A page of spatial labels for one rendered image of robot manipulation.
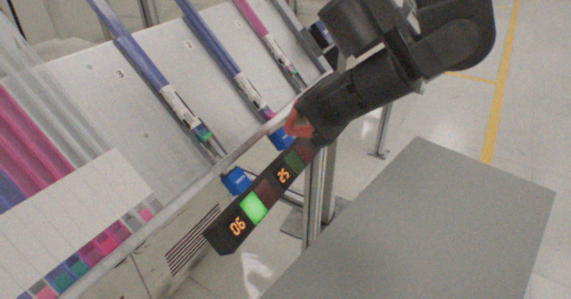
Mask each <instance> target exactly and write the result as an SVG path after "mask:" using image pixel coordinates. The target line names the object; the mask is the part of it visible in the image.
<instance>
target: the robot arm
mask: <svg viewBox="0 0 571 299"><path fill-rule="evenodd" d="M415 1H416V6H417V10H416V13H417V16H418V25H419V29H420V34H417V33H416V31H415V30H414V29H413V27H412V25H411V24H410V21H409V20H408V18H407V16H406V15H405V13H404V11H402V10H401V7H399V5H398V4H397V3H396V2H395V1H394V0H331V1H329V2H328V3H327V4H326V5H325V6H324V7H322V8H321V10H320V11H319V12H318V17H319V18H320V19H321V21H322V23H323V24H324V26H325V27H326V29H327V31H328V33H329V34H330V36H331V37H332V39H333V40H334V41H335V45H336V46H337V48H338V49H339V51H340V53H341V54H342V56H343V58H344V59H346V58H348V57H349V56H351V55H353V57H354V58H355V59H356V58H358V57H360V56H361V55H363V54H365V53H366V52H367V51H369V50H370V49H372V48H373V47H375V46H377V45H379V44H380V43H383V45H384V47H383V48H381V49H380V50H378V51H376V52H375V53H373V54H372V55H370V56H369V57H367V58H366V59H364V60H362V61H361V62H358V63H357V64H356V65H355V66H354V67H352V68H350V69H348V70H347V71H344V72H343V73H341V74H339V72H338V71H333V72H329V73H328V74H327V75H326V76H324V77H323V78H321V79H319V80H318V81H317V82H316V83H315V84H313V85H312V87H310V88H309V89H307V90H306V91H305V92H304V93H303V94H302V95H300V96H299V97H298V98H296V100H295V101H294V104H293V107H292V109H291V111H290V114H289V116H288V118H287V120H286V122H285V125H284V127H283V130H284V132H285V133H286V134H287V135H288V136H290V137H307V138H308V139H309V140H310V141H311V143H312V144H313V145H314V146H315V148H316V149H320V148H322V147H325V146H327V145H331V144H332V143H333V142H334V141H335V139H336V138H338V137H339V136H340V135H341V133H342V132H343V131H344V130H345V128H346V127H347V126H348V125H349V124H350V122H351V121H353V120H356V119H358V118H359V117H362V116H364V115H366V114H368V113H370V112H373V111H374V110H377V109H378V108H381V107H383V106H385V105H387V104H390V103H392V102H394V101H396V100H398V99H400V98H402V97H404V96H407V95H409V94H411V93H413V92H415V91H417V90H419V89H420V87H421V78H422V77H424V76H425V78H426V80H429V79H431V78H433V77H435V76H437V75H438V74H440V73H442V72H444V71H451V72H457V71H466V70H469V69H471V68H473V67H475V66H477V65H478V64H479V63H480V62H482V61H483V60H484V59H485V58H486V57H487V56H488V54H489V53H490V52H491V51H492V49H493V47H494V44H495V41H496V36H497V30H496V24H495V18H494V11H493V5H492V0H415ZM395 26H397V28H398V29H397V28H396V27H395ZM398 30H399V31H400V32H401V34H402V36H403V38H404V39H405V41H406V43H407V45H406V43H405V41H404V40H403V38H402V37H401V34H400V33H399V31H398ZM299 116H301V118H304V117H305V119H306V120H307V122H309V124H310V125H307V126H301V127H295V126H294V123H295V122H296V120H297V119H298V117H299Z"/></svg>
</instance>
